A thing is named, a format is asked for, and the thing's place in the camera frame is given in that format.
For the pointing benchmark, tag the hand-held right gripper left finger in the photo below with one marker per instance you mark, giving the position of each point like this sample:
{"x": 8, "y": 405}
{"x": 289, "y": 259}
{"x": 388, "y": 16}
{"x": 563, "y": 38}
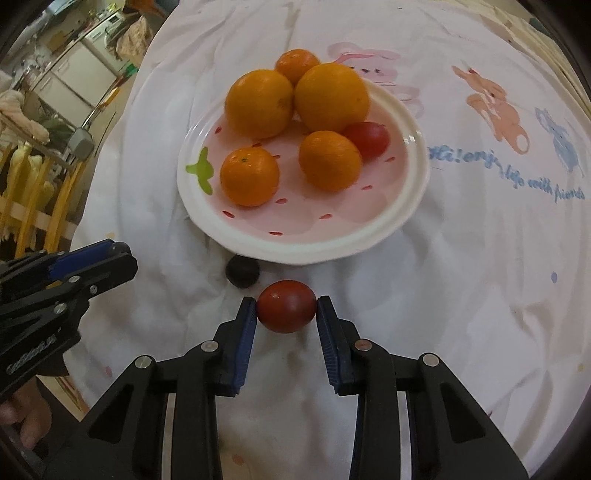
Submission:
{"x": 247, "y": 341}

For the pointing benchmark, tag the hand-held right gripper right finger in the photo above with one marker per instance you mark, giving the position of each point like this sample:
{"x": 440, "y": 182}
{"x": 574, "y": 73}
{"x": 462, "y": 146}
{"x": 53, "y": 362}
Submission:
{"x": 328, "y": 346}

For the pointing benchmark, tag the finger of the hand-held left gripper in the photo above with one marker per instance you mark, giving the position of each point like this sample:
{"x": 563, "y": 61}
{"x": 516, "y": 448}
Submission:
{"x": 111, "y": 274}
{"x": 87, "y": 256}

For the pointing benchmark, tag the red cherry tomato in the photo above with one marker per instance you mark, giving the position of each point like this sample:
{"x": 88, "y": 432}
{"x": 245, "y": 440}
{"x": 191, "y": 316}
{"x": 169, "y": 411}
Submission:
{"x": 369, "y": 141}
{"x": 286, "y": 307}

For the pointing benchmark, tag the dark purple grape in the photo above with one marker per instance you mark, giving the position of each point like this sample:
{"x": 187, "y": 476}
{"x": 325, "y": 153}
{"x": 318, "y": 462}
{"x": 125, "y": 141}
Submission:
{"x": 242, "y": 272}

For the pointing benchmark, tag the pink strawberry pattern plate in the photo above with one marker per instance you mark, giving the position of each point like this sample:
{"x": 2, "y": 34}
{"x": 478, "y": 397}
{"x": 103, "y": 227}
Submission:
{"x": 304, "y": 217}

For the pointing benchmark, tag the small mandarin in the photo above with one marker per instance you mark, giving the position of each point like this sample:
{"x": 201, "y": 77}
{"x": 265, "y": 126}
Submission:
{"x": 298, "y": 63}
{"x": 249, "y": 177}
{"x": 330, "y": 161}

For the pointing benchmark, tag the large orange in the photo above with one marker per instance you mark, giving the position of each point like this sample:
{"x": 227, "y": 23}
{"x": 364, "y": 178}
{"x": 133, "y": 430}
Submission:
{"x": 331, "y": 98}
{"x": 258, "y": 104}

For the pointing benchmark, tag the person's left hand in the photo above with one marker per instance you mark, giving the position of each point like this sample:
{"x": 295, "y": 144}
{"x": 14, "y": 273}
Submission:
{"x": 30, "y": 410}

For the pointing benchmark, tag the yellow wooden rack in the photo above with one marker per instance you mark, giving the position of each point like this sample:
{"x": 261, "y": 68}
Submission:
{"x": 27, "y": 203}

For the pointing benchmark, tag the grey metal stand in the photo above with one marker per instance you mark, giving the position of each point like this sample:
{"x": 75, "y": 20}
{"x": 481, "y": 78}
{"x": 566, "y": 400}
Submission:
{"x": 81, "y": 143}

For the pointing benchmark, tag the white cartoon printed bed sheet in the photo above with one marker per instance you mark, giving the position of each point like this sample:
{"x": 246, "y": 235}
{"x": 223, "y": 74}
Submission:
{"x": 438, "y": 277}

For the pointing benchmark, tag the pale pink towel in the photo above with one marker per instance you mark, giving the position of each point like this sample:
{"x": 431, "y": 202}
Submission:
{"x": 23, "y": 115}

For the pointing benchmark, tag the white base cabinet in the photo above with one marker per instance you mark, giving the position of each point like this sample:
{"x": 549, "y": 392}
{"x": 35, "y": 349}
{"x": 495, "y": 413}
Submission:
{"x": 83, "y": 74}

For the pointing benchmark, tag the green floor item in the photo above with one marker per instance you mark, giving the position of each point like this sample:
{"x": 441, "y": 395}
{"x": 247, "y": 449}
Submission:
{"x": 131, "y": 69}

